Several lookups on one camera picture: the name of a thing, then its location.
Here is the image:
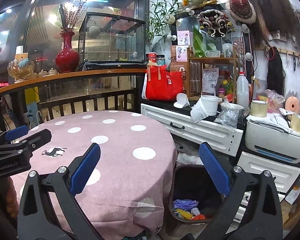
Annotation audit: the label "purple plastic packet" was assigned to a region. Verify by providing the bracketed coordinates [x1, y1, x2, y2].
[172, 199, 199, 212]

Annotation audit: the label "yellow green bottle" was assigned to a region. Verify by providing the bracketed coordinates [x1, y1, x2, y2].
[222, 79, 233, 95]

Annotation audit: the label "white drawer unit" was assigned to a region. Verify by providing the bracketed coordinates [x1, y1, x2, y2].
[236, 151, 300, 220]

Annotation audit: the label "white labelled packet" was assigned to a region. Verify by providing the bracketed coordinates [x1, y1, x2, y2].
[202, 67, 219, 95]

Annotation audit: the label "patterned white mug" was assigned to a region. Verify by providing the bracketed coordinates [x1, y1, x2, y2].
[222, 43, 233, 58]

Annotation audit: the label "pink polka dot tablecloth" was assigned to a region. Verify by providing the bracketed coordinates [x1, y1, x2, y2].
[9, 110, 178, 234]

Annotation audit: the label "white dresser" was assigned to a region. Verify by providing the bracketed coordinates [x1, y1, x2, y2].
[140, 102, 244, 157]

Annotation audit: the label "wooden counter with railing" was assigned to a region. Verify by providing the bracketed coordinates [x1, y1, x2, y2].
[0, 69, 147, 120]

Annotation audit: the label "white bowl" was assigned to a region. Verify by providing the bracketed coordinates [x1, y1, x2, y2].
[220, 102, 244, 117]

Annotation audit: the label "lion head decoration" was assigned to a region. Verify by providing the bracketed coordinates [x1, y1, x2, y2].
[196, 9, 234, 38]

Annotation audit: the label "red fabric bag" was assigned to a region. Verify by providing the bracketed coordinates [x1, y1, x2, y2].
[142, 64, 184, 102]

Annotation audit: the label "plastic bag with colourful contents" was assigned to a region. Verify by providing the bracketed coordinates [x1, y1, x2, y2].
[256, 89, 285, 113]

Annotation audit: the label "pink portrait box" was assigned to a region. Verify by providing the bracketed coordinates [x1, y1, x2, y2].
[176, 45, 190, 62]
[177, 30, 193, 46]

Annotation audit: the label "peach round disc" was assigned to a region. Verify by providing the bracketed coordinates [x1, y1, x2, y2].
[285, 97, 300, 114]

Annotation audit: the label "white plastic scoop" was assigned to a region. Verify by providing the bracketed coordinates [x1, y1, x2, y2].
[174, 93, 190, 108]

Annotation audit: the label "bamboo plant in vase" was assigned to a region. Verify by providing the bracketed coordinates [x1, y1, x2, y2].
[145, 0, 188, 53]

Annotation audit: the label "white plastic jug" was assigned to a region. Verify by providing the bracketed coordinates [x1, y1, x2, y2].
[236, 71, 250, 110]

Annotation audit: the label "gold lotus bowl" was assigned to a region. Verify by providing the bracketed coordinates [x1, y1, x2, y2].
[7, 57, 35, 83]

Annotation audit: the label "white plastic bucket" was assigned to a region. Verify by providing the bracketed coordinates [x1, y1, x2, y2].
[201, 95, 219, 117]

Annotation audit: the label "vanity mirror with bulbs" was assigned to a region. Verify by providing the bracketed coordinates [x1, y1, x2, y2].
[165, 4, 253, 63]

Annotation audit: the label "red lid jar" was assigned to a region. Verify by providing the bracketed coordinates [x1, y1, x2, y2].
[147, 52, 157, 67]

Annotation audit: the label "red ceramic vase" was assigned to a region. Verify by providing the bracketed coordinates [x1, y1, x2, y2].
[55, 31, 80, 73]

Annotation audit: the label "crinkled clear plastic bag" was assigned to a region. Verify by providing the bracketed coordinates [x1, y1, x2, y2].
[214, 107, 240, 130]

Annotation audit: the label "broad green leaves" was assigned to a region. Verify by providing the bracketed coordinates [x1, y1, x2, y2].
[192, 27, 217, 57]

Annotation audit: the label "wooden shelf rack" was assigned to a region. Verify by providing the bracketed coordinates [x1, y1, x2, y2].
[186, 47, 240, 100]

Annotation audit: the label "dark waste bin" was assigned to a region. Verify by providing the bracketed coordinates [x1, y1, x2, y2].
[165, 164, 227, 234]

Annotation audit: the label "black braided wig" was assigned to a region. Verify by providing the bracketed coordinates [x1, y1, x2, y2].
[267, 46, 287, 95]

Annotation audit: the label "white printer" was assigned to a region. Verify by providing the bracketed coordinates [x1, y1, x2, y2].
[245, 115, 300, 164]

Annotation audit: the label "person's left hand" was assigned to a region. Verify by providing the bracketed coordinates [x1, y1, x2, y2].
[0, 176, 20, 219]

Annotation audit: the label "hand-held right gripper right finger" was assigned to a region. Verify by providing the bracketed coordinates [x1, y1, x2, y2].
[198, 141, 283, 240]

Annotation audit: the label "white power strip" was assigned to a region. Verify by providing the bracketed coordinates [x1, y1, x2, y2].
[24, 110, 43, 124]

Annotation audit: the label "brown cardboard box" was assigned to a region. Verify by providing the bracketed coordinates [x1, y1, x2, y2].
[170, 45, 188, 80]

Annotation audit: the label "long brown wig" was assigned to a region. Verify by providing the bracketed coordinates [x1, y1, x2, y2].
[240, 0, 300, 49]

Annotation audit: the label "clear glass bowl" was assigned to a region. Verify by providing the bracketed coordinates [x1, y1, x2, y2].
[205, 49, 221, 58]

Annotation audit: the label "yellow wrapper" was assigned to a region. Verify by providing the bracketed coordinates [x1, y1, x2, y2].
[176, 208, 193, 220]

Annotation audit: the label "red fringed hat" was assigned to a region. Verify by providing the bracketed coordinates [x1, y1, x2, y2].
[225, 0, 257, 25]

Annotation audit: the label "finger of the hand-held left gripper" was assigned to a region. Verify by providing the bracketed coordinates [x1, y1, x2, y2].
[5, 129, 52, 156]
[0, 125, 29, 147]

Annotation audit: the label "orange foam fruit net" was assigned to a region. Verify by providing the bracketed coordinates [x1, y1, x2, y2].
[191, 214, 214, 221]

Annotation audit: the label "glass bird cage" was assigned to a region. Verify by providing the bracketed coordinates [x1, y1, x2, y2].
[78, 13, 147, 70]

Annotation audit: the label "dried flower branches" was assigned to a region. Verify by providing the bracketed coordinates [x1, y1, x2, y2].
[55, 0, 88, 33]

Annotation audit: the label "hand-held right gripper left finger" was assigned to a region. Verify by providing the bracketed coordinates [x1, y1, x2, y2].
[17, 142, 102, 240]

